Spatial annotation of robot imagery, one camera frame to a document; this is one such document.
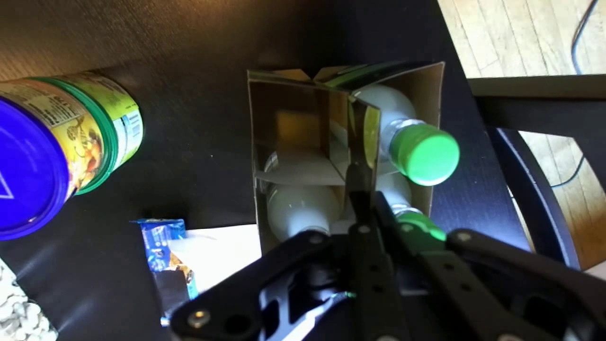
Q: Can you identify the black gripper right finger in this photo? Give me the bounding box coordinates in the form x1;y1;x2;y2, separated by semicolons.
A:
375;192;606;341

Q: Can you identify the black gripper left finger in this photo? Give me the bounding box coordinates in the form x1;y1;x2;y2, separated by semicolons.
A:
168;158;413;341

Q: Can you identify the green cardboard bottle box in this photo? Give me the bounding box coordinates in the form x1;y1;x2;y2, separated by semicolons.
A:
244;61;447;254

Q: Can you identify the white bottle with green cap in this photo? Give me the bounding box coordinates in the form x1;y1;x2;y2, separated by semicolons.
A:
352;84;462;188
375;171;449;243

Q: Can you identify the white plastic bottle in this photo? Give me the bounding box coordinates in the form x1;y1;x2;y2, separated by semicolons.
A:
263;182;348;245

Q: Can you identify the white paper napkin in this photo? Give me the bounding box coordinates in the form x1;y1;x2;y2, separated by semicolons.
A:
168;224;263;300

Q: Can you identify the black wooden chair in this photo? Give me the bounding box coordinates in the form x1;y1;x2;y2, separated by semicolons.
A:
466;74;606;271

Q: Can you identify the blue snack packet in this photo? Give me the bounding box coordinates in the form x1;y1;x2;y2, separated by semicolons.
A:
134;216;201;306

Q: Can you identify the jar with blue lid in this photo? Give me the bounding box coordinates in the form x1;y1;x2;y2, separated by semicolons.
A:
0;71;146;243

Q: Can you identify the black floor cable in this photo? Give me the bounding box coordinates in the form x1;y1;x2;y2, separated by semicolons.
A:
549;0;602;192

